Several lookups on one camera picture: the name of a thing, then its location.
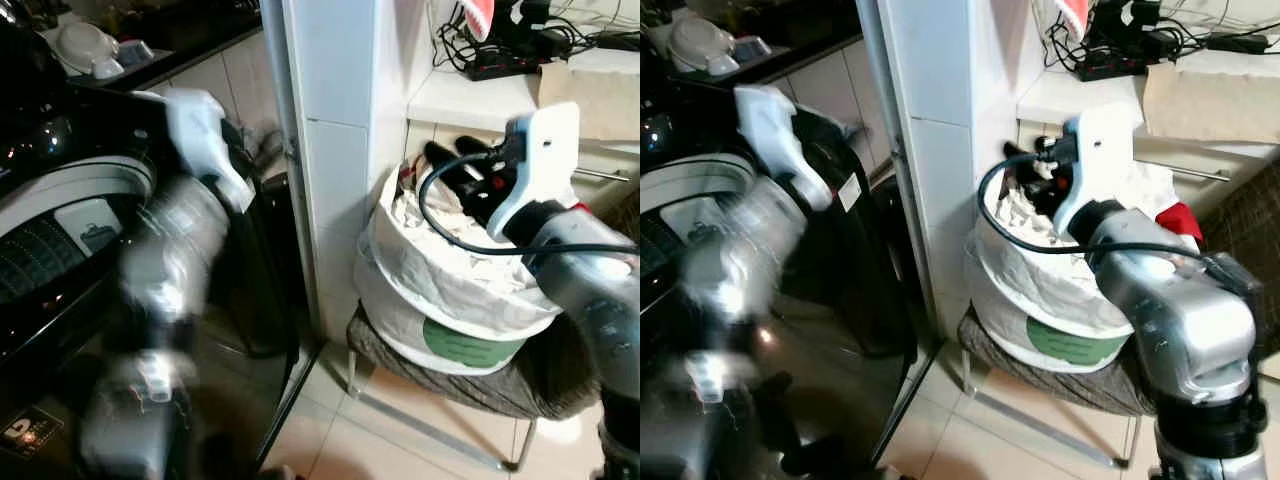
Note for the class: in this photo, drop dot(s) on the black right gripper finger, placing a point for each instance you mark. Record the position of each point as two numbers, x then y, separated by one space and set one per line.
1018 155
440 157
1052 146
474 148

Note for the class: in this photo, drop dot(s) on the brown cushioned metal chair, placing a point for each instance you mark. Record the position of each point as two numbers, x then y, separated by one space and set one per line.
520 385
1090 385

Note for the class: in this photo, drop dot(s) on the beige cloth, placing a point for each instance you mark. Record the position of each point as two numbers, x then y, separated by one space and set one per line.
1210 100
600 100

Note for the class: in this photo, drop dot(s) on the white round kitchen appliance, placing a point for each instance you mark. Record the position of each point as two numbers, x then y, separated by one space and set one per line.
700 45
85 48

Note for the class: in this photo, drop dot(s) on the red and white cloth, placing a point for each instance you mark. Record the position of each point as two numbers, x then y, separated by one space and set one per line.
480 15
1075 15

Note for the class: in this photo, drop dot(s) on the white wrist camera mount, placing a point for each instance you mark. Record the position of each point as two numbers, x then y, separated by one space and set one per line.
1100 150
780 130
545 150
200 135

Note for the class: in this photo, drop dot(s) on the black top-load washing machine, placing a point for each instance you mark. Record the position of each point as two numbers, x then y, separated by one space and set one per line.
850 320
250 300

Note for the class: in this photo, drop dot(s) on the red garment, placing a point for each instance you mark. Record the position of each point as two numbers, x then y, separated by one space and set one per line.
1180 222
582 208

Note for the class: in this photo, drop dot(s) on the small grey box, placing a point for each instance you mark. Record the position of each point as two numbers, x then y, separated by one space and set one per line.
752 48
135 52

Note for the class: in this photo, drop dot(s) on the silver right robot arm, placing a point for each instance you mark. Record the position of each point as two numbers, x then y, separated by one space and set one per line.
590 290
1180 320

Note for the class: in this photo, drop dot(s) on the brown woven furniture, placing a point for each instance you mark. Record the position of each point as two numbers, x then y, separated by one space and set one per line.
1245 240
622 215

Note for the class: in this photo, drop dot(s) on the black power strip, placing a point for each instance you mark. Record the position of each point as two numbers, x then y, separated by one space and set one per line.
500 68
1105 68

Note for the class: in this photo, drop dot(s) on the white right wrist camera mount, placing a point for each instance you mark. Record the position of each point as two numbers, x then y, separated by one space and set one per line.
1100 150
545 150

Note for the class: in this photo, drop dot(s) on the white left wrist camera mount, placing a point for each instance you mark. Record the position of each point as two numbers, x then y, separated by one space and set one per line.
200 135
780 130

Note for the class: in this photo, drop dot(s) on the metal towel bar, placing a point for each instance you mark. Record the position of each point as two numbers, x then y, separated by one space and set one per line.
1185 171
600 175

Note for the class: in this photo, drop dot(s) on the black power adapter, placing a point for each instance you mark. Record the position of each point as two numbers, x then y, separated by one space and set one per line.
535 25
1135 25

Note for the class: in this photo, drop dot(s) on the white fabric laundry basket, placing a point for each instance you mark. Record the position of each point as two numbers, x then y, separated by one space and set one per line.
1030 290
450 290

